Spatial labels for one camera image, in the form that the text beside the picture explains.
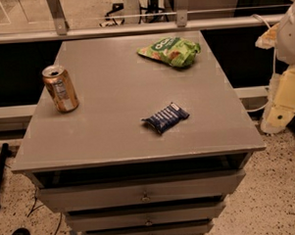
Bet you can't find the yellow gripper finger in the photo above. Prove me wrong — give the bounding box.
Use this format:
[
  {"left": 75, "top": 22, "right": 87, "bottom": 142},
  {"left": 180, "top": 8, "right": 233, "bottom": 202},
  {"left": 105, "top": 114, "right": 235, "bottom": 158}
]
[
  {"left": 261, "top": 65, "right": 295, "bottom": 134},
  {"left": 255, "top": 24, "right": 279, "bottom": 50}
]

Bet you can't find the blue rxbar wrapper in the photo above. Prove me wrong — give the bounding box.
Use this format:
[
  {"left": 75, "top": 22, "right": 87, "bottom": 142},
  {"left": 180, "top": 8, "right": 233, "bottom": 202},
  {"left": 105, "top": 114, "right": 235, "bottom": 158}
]
[{"left": 143, "top": 103, "right": 189, "bottom": 133}]

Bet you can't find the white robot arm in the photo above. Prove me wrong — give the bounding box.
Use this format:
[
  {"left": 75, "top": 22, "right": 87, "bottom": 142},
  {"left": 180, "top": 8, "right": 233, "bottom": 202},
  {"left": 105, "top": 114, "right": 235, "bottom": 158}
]
[{"left": 255, "top": 1, "right": 295, "bottom": 134}]

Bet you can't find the orange soda can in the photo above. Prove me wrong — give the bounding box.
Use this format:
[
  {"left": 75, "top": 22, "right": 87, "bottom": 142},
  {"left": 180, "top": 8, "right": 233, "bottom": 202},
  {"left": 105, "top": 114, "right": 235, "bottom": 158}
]
[{"left": 42, "top": 65, "right": 79, "bottom": 113}]

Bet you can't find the green chip bag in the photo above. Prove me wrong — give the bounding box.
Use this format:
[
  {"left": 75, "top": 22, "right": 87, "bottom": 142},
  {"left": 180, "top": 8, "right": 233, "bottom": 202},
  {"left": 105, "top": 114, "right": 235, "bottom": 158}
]
[{"left": 136, "top": 37, "right": 201, "bottom": 69}]

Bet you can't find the middle grey drawer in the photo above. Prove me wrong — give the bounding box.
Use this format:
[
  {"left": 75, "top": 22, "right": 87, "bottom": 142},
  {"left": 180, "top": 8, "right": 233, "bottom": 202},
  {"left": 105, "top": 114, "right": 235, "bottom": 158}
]
[{"left": 66, "top": 202, "right": 225, "bottom": 231}]

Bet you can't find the grey drawer cabinet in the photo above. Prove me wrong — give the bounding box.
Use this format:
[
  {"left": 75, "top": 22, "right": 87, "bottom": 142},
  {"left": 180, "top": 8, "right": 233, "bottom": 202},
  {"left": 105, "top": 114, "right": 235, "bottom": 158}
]
[{"left": 5, "top": 27, "right": 270, "bottom": 235}]

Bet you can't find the grey metal railing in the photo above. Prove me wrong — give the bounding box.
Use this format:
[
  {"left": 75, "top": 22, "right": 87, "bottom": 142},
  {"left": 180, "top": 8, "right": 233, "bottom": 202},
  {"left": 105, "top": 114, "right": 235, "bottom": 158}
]
[{"left": 0, "top": 0, "right": 295, "bottom": 43}]

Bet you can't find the top grey drawer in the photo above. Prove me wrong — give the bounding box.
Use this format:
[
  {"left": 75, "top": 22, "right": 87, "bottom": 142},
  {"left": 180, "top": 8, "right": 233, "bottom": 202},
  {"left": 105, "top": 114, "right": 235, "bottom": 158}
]
[{"left": 38, "top": 169, "right": 245, "bottom": 212}]

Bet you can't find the black floor cable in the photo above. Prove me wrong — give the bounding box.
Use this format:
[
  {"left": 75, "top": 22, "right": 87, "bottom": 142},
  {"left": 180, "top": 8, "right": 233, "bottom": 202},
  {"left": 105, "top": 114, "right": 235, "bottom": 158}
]
[{"left": 25, "top": 186, "right": 65, "bottom": 235}]

